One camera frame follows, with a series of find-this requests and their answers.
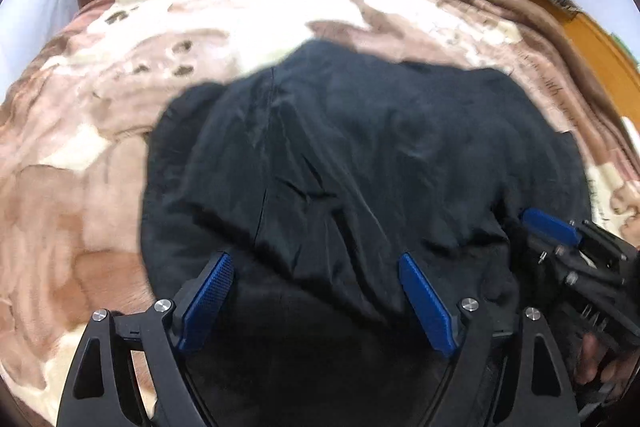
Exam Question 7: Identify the black quilted jacket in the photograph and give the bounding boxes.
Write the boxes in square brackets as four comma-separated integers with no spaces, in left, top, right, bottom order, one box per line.
[141,40,591,426]

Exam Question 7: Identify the brown patterned fleece blanket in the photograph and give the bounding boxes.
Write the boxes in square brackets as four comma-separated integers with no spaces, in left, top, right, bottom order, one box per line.
[1,0,639,426]

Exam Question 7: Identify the right hand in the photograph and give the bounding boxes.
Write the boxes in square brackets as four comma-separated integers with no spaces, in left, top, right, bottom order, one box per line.
[574,333,639,400]

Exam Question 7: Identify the wooden headboard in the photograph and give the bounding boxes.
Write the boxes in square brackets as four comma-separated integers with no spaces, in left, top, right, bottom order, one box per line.
[519,0,640,128]

